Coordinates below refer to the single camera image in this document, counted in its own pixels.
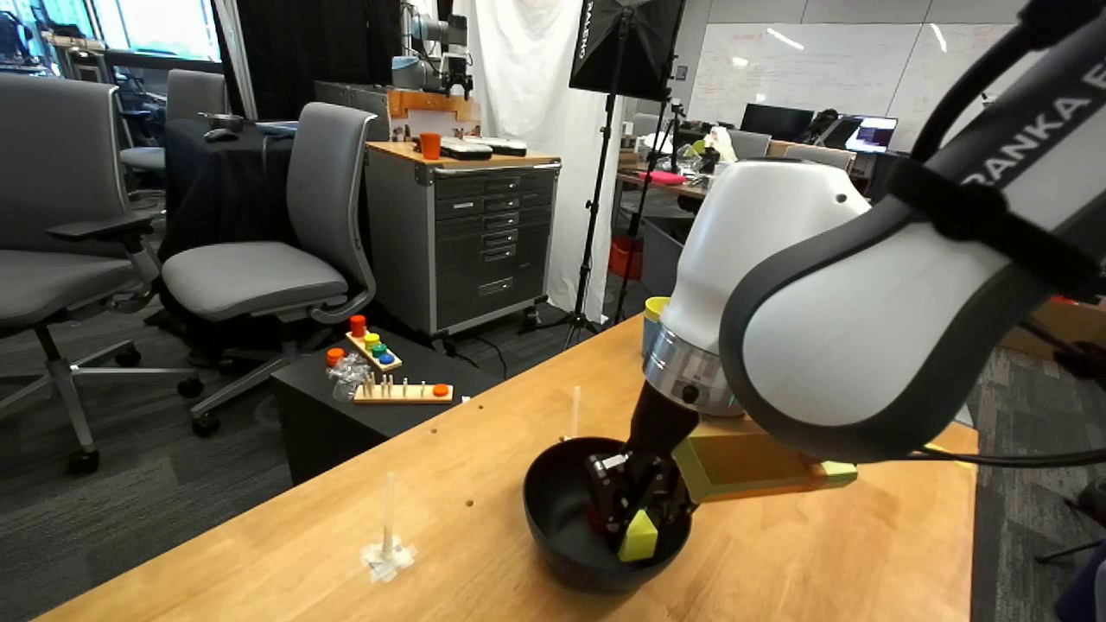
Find black panel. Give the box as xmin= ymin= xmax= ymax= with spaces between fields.
xmin=235 ymin=0 xmax=406 ymax=117

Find laptop with white screen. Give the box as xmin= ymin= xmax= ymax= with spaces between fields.
xmin=842 ymin=115 xmax=903 ymax=157

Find black softbox light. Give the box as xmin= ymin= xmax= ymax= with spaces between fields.
xmin=567 ymin=0 xmax=689 ymax=103

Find red bin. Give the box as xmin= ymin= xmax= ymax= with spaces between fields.
xmin=608 ymin=234 xmax=647 ymax=286

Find grey metal drawer cabinet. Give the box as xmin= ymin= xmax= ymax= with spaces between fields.
xmin=364 ymin=140 xmax=562 ymax=341

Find wooden peg board toy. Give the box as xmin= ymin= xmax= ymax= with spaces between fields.
xmin=350 ymin=375 xmax=459 ymax=408

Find black flat devices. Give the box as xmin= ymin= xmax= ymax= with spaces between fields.
xmin=443 ymin=135 xmax=531 ymax=159

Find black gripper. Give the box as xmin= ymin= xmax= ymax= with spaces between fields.
xmin=585 ymin=381 xmax=706 ymax=538

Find blue plastic cup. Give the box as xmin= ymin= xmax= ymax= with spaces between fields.
xmin=639 ymin=314 xmax=668 ymax=366

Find yellow wrist camera mount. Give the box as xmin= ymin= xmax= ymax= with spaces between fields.
xmin=671 ymin=420 xmax=861 ymax=510

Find white backdrop curtain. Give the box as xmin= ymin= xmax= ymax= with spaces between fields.
xmin=463 ymin=0 xmax=631 ymax=325

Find tan cardboard box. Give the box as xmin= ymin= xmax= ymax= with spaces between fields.
xmin=1014 ymin=293 xmax=1106 ymax=362

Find black cloth covered table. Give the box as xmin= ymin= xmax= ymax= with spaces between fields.
xmin=160 ymin=115 xmax=303 ymax=262

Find yellow cube block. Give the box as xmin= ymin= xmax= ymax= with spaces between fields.
xmin=614 ymin=510 xmax=663 ymax=567

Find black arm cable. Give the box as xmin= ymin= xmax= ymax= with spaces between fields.
xmin=910 ymin=0 xmax=1106 ymax=168

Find orange wooden box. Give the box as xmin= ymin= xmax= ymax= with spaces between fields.
xmin=385 ymin=87 xmax=481 ymax=140

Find black computer monitor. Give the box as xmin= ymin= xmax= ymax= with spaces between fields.
xmin=739 ymin=101 xmax=815 ymax=147

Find black box stool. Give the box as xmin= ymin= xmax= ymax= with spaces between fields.
xmin=269 ymin=331 xmax=511 ymax=489

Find black light stand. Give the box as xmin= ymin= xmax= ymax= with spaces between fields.
xmin=567 ymin=22 xmax=631 ymax=338

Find cluttered wooden desk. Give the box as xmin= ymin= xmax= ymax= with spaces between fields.
xmin=620 ymin=151 xmax=723 ymax=229

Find black bowl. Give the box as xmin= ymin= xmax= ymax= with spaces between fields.
xmin=520 ymin=435 xmax=696 ymax=598

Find clear plastic stand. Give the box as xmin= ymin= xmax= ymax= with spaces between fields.
xmin=358 ymin=464 xmax=417 ymax=586

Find colourful peg stacker toy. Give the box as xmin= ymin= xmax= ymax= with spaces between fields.
xmin=341 ymin=313 xmax=405 ymax=375

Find wall whiteboard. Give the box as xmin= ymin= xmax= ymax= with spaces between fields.
xmin=689 ymin=22 xmax=1031 ymax=132

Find grey office chair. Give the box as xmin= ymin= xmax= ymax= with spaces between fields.
xmin=0 ymin=74 xmax=207 ymax=476
xmin=118 ymin=67 xmax=232 ymax=178
xmin=160 ymin=101 xmax=380 ymax=440

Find clear plastic bag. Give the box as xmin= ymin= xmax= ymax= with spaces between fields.
xmin=321 ymin=341 xmax=376 ymax=406

